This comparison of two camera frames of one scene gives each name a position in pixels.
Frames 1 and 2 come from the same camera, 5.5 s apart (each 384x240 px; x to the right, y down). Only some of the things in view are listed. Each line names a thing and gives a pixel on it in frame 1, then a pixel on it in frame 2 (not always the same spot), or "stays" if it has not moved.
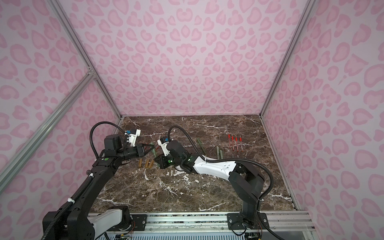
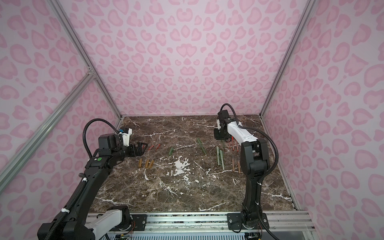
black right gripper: (162, 164) to (217, 137)
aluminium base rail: (301, 221) stays
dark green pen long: (201, 146) stays
